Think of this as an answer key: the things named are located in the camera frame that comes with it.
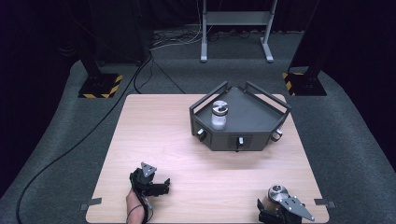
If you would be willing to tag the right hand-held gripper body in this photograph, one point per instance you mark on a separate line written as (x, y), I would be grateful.
(294, 207)

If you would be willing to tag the grey tape strip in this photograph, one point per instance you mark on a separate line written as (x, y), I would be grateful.
(91, 203)
(324, 203)

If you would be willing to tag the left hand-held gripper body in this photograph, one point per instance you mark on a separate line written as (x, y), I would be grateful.
(144, 182)

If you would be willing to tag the white shaker jar metal lid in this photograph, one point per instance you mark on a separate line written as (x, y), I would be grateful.
(219, 116)

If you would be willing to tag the grey metal stand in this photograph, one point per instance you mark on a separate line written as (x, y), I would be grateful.
(237, 18)

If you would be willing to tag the person's left hand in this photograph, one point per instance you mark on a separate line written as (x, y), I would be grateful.
(134, 202)

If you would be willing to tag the brown shaker jar metal lid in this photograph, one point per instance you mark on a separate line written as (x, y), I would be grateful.
(275, 192)

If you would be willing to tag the black stand hazard-striped base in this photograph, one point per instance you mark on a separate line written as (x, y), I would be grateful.
(101, 85)
(306, 84)

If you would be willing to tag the dark grey corner rack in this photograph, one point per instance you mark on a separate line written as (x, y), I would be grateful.
(249, 113)

